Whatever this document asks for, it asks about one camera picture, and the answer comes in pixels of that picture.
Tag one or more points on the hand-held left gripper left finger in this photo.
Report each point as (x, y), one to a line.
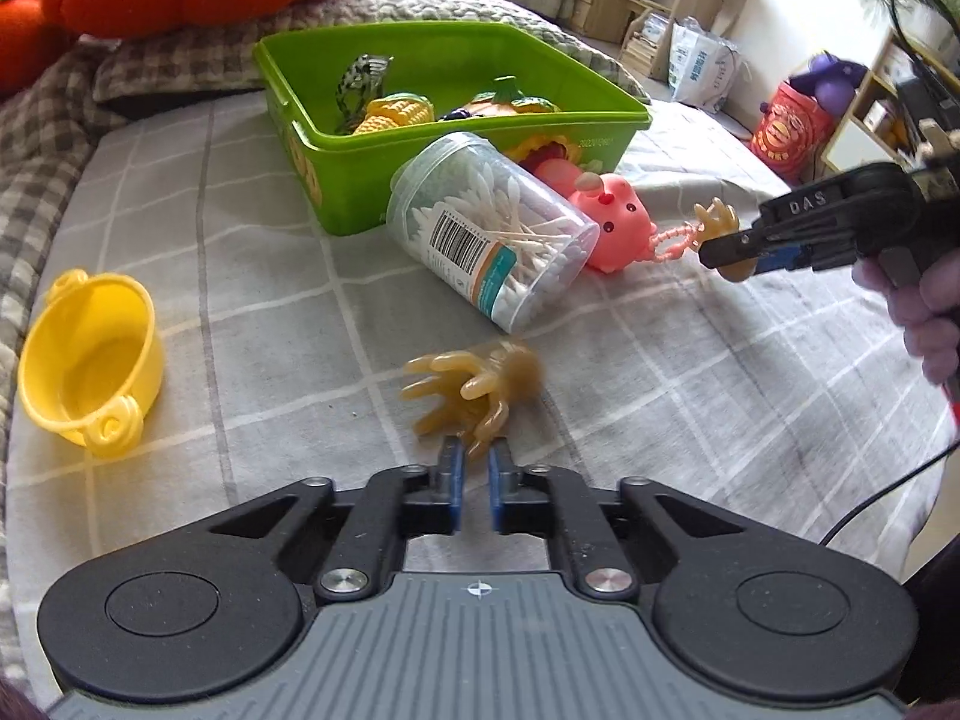
(450, 491)

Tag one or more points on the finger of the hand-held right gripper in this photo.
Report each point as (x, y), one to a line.
(731, 249)
(784, 261)

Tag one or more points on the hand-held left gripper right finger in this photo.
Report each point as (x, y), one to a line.
(496, 495)

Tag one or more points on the amber rubber toy hand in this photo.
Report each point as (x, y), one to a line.
(502, 375)
(720, 217)

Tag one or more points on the green plastic bin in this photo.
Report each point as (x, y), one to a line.
(577, 86)

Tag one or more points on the orange toy pumpkin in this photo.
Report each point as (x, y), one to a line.
(510, 99)

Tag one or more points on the toy corn cob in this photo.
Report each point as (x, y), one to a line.
(394, 112)

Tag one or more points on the person's right hand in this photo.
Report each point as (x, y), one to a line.
(930, 330)

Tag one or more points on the white shelf unit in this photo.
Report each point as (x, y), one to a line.
(870, 112)

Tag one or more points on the red printed bag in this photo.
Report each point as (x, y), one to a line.
(791, 131)

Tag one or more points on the pink pig toy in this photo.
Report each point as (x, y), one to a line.
(611, 217)

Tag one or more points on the purple plush toy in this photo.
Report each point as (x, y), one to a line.
(832, 79)

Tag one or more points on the white shopping bag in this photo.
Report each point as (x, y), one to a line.
(701, 64)

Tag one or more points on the clear cotton swab jar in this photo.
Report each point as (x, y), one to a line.
(525, 247)

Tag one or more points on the grey grid cloth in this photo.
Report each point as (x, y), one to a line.
(300, 315)

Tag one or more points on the yellow toy pot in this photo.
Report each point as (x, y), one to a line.
(142, 360)

